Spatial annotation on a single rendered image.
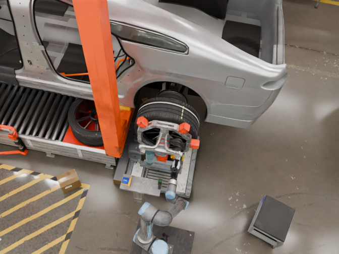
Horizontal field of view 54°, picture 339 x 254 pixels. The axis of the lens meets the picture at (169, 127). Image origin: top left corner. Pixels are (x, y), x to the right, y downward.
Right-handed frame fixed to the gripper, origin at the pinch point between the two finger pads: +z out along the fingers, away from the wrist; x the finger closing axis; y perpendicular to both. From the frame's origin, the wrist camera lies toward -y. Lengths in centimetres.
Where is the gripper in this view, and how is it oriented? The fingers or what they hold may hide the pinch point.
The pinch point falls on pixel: (176, 161)
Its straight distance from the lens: 333.5
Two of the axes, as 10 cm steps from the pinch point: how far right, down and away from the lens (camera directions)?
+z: 1.8, -8.3, 5.3
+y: -0.6, 5.3, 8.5
